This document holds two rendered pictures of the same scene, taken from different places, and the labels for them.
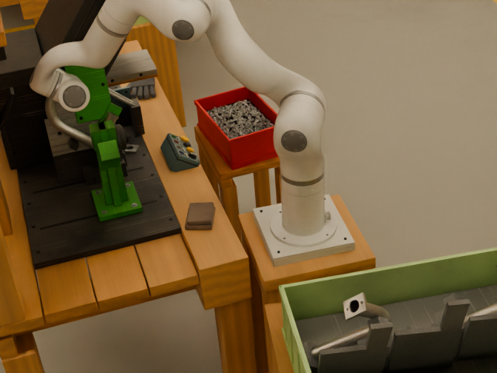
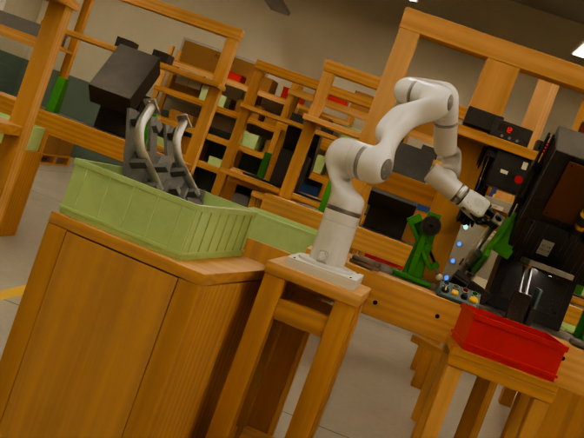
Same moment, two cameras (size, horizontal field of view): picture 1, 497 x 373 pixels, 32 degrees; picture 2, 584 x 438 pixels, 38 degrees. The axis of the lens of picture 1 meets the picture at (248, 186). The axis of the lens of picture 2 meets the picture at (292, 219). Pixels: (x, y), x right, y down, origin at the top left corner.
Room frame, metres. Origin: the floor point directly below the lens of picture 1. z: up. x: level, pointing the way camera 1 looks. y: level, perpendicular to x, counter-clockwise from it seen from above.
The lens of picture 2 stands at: (2.79, -2.83, 1.17)
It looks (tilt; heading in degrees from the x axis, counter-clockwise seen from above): 4 degrees down; 111
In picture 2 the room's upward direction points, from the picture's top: 20 degrees clockwise
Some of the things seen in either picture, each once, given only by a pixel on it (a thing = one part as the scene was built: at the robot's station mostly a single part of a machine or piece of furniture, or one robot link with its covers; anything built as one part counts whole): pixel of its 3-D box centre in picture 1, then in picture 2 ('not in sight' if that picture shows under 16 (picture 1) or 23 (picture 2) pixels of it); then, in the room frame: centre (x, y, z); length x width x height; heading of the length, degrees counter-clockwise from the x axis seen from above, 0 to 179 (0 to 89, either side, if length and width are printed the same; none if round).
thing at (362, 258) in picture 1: (304, 240); (319, 280); (1.95, -0.15, 0.83); 0.32 x 0.32 x 0.04; 11
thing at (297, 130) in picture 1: (299, 142); (347, 175); (1.91, -0.14, 1.19); 0.19 x 0.12 x 0.24; 166
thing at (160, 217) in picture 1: (80, 151); (495, 312); (2.45, 0.55, 0.89); 1.10 x 0.42 x 0.02; 15
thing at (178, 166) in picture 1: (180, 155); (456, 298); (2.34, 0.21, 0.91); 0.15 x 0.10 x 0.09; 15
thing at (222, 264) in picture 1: (164, 149); (499, 340); (2.52, 0.28, 0.82); 1.50 x 0.14 x 0.15; 15
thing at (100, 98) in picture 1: (86, 82); (505, 238); (2.39, 0.47, 1.17); 0.13 x 0.12 x 0.20; 15
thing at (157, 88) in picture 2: not in sight; (239, 146); (-2.88, 9.01, 1.11); 3.01 x 0.54 x 2.23; 14
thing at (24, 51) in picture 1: (23, 98); (533, 275); (2.52, 0.71, 1.07); 0.30 x 0.18 x 0.34; 15
